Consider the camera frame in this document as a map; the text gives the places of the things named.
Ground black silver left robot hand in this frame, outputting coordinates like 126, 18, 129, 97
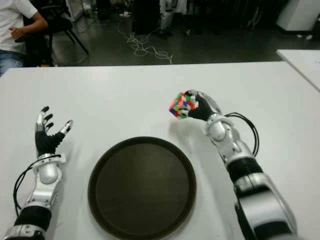
34, 106, 74, 158

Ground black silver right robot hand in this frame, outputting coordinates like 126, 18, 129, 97
186, 88, 223, 123

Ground multicoloured Rubik's cube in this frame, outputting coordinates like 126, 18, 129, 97
168, 91, 198, 121

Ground dark brown round plate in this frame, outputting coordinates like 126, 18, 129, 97
87, 136, 197, 240

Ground white humanoid robot legs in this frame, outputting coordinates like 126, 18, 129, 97
158, 0, 176, 40

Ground white side table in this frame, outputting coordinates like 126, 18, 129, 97
275, 49, 320, 93

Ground black cabinet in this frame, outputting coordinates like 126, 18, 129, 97
132, 0, 162, 36

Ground black chair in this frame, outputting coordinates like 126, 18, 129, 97
23, 4, 90, 68

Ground seated person in white shirt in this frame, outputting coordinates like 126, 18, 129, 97
0, 0, 49, 77

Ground white cabinet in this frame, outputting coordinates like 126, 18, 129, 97
274, 0, 320, 32

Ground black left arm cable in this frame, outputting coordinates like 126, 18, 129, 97
12, 162, 38, 217

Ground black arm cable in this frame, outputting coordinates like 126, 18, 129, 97
224, 112, 260, 157
12, 162, 38, 217

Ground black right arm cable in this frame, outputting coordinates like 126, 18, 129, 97
224, 112, 260, 157

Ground tangled white floor cable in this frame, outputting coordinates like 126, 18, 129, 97
116, 14, 174, 66

